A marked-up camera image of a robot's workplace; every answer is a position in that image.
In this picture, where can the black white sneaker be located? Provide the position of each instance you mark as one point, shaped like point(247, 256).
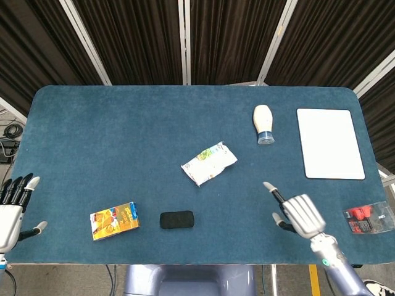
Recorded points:
point(379, 287)

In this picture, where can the white green snack packet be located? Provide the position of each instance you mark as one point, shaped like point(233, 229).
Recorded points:
point(209, 164)

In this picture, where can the white rectangular board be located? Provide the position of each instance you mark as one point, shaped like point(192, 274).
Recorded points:
point(330, 143)

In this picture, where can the white squeeze bottle blue cap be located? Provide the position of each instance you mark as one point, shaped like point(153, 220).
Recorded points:
point(263, 121)

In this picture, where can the black rectangular sponge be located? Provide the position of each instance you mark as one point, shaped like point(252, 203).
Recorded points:
point(177, 219)

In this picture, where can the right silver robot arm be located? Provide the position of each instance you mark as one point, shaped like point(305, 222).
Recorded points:
point(338, 265)

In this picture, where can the lavender robot torso base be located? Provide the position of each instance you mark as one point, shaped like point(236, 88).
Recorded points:
point(189, 280)

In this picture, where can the clear bag with red parts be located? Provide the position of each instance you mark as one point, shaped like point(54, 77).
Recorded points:
point(368, 217)

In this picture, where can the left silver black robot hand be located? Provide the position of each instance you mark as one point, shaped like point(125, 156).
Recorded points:
point(8, 216)

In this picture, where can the yellow orange carton box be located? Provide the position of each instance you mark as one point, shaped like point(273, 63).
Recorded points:
point(114, 220)

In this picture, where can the blue felt table mat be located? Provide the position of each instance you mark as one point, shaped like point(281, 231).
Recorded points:
point(154, 138)

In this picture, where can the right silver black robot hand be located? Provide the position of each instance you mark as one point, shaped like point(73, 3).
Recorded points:
point(304, 217)

